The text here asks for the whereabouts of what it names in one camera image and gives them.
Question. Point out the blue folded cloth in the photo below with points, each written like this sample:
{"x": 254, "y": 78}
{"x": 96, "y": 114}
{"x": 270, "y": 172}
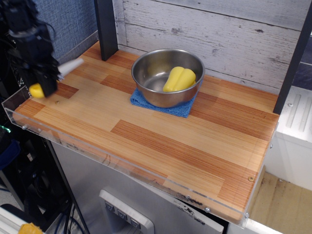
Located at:
{"x": 182, "y": 110}

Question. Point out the black left vertical post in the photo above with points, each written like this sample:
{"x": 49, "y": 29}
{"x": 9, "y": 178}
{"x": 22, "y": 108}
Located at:
{"x": 106, "y": 28}

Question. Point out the clear acrylic table edge guard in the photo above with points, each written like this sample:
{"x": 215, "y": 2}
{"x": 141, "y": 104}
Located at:
{"x": 212, "y": 159}

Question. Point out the black right vertical post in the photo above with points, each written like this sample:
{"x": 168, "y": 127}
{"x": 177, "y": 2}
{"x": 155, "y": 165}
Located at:
{"x": 295, "y": 61}

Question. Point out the black vertical post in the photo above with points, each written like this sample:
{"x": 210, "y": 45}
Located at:
{"x": 295, "y": 61}
{"x": 106, "y": 28}

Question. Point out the yellow toy bell pepper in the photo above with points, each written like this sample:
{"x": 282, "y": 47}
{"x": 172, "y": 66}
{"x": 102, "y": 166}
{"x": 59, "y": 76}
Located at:
{"x": 179, "y": 79}

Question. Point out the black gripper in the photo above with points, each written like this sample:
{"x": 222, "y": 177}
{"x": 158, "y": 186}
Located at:
{"x": 33, "y": 43}

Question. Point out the yellow handled white toy knife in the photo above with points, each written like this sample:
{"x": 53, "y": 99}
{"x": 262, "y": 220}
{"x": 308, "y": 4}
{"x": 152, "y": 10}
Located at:
{"x": 35, "y": 89}

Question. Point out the yellow object bottom left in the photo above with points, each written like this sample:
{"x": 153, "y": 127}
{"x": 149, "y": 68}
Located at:
{"x": 29, "y": 228}

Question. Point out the stainless steel cabinet with buttons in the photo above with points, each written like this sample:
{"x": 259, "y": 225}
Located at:
{"x": 114, "y": 196}

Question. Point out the white plastic ridged box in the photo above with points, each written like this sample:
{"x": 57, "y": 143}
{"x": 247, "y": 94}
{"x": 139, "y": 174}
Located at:
{"x": 289, "y": 156}

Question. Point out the stainless steel bowl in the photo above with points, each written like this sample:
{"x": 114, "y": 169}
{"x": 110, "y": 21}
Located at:
{"x": 151, "y": 71}

